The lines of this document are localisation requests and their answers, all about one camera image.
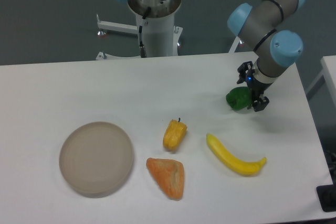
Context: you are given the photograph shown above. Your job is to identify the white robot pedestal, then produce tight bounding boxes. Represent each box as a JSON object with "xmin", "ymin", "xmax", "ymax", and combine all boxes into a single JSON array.
[{"xmin": 97, "ymin": 0, "xmax": 183, "ymax": 58}]

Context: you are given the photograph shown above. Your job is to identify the white side table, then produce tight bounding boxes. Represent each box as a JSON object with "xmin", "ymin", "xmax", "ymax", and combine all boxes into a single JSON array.
[{"xmin": 305, "ymin": 55, "xmax": 336, "ymax": 104}]

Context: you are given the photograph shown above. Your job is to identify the green pepper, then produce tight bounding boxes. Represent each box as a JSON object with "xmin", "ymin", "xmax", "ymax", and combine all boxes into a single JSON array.
[{"xmin": 226, "ymin": 87, "xmax": 252, "ymax": 111}]

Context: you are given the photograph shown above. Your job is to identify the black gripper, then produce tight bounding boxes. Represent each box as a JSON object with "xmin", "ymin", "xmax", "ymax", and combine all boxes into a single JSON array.
[{"xmin": 237, "ymin": 61, "xmax": 272, "ymax": 112}]

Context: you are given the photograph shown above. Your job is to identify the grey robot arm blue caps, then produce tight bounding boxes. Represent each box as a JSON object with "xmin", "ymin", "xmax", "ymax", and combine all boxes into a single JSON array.
[{"xmin": 116, "ymin": 0, "xmax": 305, "ymax": 112}]

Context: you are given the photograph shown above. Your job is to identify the orange bread slice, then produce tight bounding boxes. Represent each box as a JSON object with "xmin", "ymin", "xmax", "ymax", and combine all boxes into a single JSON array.
[{"xmin": 146, "ymin": 158, "xmax": 185, "ymax": 200}]

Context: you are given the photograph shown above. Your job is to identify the black cable on pedestal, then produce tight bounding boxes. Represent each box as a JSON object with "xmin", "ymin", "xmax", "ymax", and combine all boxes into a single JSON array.
[{"xmin": 138, "ymin": 6, "xmax": 152, "ymax": 58}]

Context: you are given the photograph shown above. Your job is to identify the black device at table edge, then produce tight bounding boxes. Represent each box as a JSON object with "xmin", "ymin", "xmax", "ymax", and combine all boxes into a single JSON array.
[{"xmin": 316, "ymin": 184, "xmax": 336, "ymax": 212}]

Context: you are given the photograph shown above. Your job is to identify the yellow pepper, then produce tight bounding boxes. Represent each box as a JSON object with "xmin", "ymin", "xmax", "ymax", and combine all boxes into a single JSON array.
[{"xmin": 163, "ymin": 118, "xmax": 187, "ymax": 151}]

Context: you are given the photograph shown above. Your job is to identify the beige round plate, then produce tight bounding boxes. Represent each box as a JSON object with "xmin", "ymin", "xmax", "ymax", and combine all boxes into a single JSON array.
[{"xmin": 59, "ymin": 122, "xmax": 134, "ymax": 198}]

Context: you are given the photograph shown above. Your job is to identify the yellow banana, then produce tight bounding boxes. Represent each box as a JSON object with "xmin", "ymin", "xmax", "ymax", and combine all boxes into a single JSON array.
[{"xmin": 206, "ymin": 133, "xmax": 267, "ymax": 176}]

